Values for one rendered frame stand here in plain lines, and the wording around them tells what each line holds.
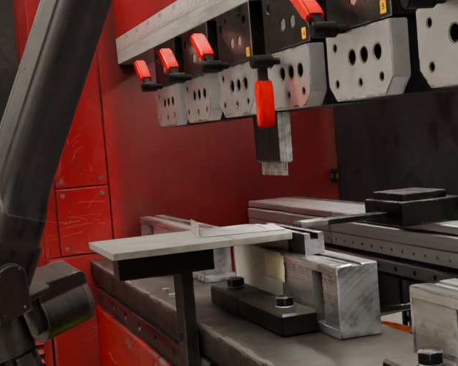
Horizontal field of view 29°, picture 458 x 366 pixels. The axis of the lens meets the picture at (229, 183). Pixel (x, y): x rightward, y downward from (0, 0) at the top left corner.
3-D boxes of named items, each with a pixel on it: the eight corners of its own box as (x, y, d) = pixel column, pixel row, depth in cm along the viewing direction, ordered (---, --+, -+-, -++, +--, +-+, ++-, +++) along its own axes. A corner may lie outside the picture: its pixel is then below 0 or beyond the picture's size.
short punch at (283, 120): (256, 175, 139) (252, 115, 138) (268, 173, 139) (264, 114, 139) (281, 176, 129) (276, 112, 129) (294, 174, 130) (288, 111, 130)
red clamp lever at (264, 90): (254, 128, 118) (248, 56, 117) (282, 126, 119) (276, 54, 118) (259, 128, 116) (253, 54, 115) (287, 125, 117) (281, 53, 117)
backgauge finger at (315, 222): (282, 232, 140) (280, 200, 140) (422, 215, 149) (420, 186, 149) (314, 237, 129) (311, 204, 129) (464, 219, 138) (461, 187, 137)
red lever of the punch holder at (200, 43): (187, 31, 141) (205, 65, 134) (211, 30, 142) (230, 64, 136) (187, 41, 142) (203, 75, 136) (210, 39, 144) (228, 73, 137)
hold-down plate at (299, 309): (211, 303, 143) (209, 285, 143) (242, 298, 145) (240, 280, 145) (282, 338, 115) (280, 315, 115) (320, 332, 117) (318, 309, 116)
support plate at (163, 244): (89, 248, 134) (88, 242, 134) (248, 229, 143) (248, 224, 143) (113, 261, 117) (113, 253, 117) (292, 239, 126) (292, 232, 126)
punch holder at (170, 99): (158, 127, 180) (151, 47, 179) (198, 124, 182) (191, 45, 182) (178, 124, 165) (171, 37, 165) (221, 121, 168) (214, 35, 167)
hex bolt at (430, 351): (411, 364, 87) (410, 348, 87) (435, 359, 88) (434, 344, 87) (426, 369, 84) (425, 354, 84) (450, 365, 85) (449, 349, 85)
